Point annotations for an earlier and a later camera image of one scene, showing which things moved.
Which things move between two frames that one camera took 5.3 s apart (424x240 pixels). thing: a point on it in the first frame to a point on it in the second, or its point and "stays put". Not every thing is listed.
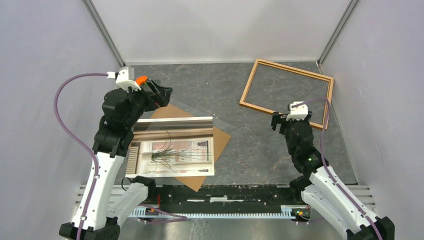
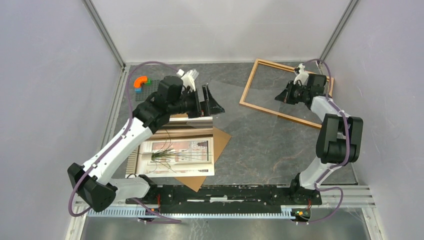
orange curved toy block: (141, 80) stays put
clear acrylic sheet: (174, 128) to (248, 102)
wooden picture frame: (329, 94) stays put
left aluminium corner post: (104, 31) stays put
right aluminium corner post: (336, 31) stays put
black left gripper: (161, 97) to (212, 107)
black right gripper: (280, 118) to (285, 96)
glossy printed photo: (164, 147) stays put
